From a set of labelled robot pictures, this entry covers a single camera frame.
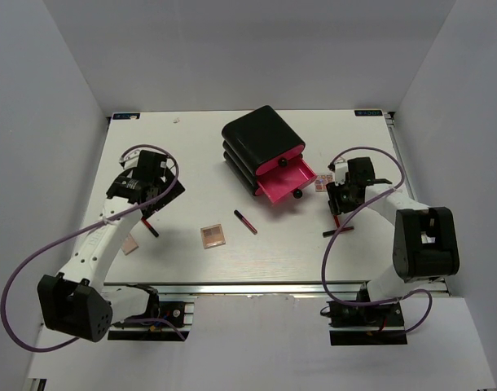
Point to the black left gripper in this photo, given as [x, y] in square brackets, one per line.
[176, 191]

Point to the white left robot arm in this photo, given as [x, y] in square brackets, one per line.
[74, 301]

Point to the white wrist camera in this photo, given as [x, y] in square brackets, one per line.
[339, 171]
[129, 161]

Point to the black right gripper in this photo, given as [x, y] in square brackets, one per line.
[336, 205]

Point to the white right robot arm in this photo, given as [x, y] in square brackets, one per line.
[424, 245]

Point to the four-colour eyeshadow palette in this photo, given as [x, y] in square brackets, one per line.
[212, 236]

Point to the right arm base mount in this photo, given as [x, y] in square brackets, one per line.
[364, 326]

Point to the pink top drawer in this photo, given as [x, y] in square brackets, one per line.
[284, 160]

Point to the black drawer organizer cabinet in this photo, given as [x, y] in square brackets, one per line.
[255, 138]

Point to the red lip gloss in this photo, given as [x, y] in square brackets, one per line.
[151, 229]

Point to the left blue corner label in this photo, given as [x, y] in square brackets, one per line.
[125, 116]

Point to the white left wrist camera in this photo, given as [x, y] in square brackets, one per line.
[129, 161]

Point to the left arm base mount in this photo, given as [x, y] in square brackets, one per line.
[170, 322]

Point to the pink blush palette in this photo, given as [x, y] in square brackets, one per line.
[129, 245]

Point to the pink bottom drawer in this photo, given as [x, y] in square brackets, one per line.
[258, 192]

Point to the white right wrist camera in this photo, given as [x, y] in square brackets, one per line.
[339, 171]

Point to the aluminium table front rail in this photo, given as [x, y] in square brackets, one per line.
[340, 289]

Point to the blue corner label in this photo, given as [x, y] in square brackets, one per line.
[368, 112]
[125, 116]

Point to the floral pink palette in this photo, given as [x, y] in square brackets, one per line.
[321, 182]

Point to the right blue corner label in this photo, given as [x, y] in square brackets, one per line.
[368, 112]

